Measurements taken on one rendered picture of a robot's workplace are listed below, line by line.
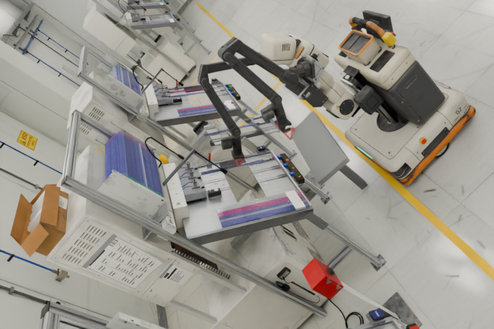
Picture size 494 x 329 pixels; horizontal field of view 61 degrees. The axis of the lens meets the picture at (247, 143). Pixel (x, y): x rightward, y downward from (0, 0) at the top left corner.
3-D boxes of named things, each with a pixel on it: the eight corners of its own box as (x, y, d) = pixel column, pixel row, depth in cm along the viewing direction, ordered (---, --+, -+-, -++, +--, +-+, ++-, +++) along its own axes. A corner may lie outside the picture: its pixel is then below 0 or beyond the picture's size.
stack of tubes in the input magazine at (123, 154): (154, 151, 263) (117, 128, 249) (163, 197, 220) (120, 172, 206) (141, 165, 265) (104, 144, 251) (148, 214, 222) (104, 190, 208)
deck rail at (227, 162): (271, 157, 296) (270, 150, 293) (272, 158, 294) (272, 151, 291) (170, 178, 280) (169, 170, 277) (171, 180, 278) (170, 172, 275)
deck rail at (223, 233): (312, 214, 239) (312, 206, 236) (313, 217, 237) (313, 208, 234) (188, 245, 223) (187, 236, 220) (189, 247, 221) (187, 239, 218)
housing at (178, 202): (177, 180, 280) (174, 161, 273) (190, 225, 238) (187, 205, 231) (165, 182, 278) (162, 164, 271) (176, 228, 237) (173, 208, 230)
